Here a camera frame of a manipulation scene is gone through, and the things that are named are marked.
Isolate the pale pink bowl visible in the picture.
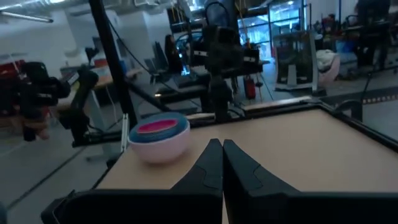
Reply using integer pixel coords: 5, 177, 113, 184
127, 123, 191, 164

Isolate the fluorescent ceiling light tube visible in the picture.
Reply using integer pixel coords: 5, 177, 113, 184
0, 11, 54, 24

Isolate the black slanted frame pole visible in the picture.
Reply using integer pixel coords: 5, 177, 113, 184
88, 0, 175, 129

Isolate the black table edge rail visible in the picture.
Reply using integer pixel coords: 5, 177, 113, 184
186, 96, 398, 153

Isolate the white bracket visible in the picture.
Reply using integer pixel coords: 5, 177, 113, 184
120, 113, 129, 154

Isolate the black hanging cable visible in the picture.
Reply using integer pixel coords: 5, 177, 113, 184
107, 18, 206, 110

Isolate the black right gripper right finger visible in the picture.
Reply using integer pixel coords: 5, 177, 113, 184
223, 139, 300, 224

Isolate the red storage bins rack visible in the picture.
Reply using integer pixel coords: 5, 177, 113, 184
0, 60, 27, 83

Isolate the seated person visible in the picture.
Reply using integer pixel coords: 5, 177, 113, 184
164, 34, 184, 75

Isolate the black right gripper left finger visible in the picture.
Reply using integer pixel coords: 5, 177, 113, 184
170, 138, 224, 200

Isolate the white cloth bundle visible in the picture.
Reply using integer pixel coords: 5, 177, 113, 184
315, 49, 341, 88

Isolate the red fire extinguisher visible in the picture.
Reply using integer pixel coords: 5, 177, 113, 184
243, 75, 257, 100

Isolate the wooden desk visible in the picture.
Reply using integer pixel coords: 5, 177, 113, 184
57, 65, 144, 108

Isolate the white framed dark panel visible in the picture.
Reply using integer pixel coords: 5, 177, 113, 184
272, 29, 320, 91

